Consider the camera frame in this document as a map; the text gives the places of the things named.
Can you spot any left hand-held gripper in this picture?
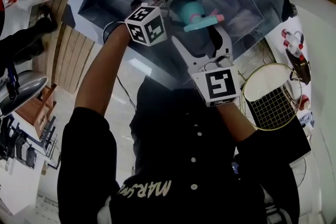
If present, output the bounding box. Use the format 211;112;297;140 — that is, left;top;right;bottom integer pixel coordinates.
124;0;198;47

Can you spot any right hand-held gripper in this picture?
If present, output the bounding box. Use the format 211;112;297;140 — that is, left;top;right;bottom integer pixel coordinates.
171;26;242;108

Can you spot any teal spray bottle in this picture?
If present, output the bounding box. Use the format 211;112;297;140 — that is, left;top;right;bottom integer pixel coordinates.
173;0;207;25

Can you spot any pink teal spray nozzle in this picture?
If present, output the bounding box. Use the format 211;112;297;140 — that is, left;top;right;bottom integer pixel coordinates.
183;9;224;33

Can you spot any person's left forearm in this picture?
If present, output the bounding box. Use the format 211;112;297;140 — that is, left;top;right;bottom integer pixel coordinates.
74;24;133;116

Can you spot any person's right forearm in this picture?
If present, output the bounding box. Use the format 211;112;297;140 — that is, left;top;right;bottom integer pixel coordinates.
216;101;258;143

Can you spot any white round seat cushion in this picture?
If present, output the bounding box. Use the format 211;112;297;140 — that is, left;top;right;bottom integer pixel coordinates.
243;65;286;103

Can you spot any white low shelf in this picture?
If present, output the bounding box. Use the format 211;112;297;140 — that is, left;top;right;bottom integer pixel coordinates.
262;0;323;137

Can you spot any black handheld device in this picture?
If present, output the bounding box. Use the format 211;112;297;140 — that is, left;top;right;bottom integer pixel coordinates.
282;0;299;22

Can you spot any dark brown bag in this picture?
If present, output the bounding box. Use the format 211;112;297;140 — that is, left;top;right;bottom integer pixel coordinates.
285;47;312;85

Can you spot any person's black shirt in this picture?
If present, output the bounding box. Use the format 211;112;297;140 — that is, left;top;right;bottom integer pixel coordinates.
57;81;300;224

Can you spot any red round container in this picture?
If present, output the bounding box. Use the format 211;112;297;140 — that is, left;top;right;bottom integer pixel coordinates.
300;94;311;111

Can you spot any wooden slatted platform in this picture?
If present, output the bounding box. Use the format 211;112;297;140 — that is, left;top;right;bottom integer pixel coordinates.
28;0;97;92

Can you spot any large black box cabinet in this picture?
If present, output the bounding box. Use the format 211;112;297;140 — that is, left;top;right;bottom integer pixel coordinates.
236;112;312;166

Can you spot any grey chair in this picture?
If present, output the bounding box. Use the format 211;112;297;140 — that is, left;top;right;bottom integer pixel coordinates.
0;70;50;118

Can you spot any wooden stool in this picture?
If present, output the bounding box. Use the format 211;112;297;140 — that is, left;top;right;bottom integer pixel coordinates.
14;83;58;140

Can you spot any black metal rack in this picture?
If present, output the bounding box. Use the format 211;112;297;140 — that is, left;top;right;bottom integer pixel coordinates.
0;112;62;170

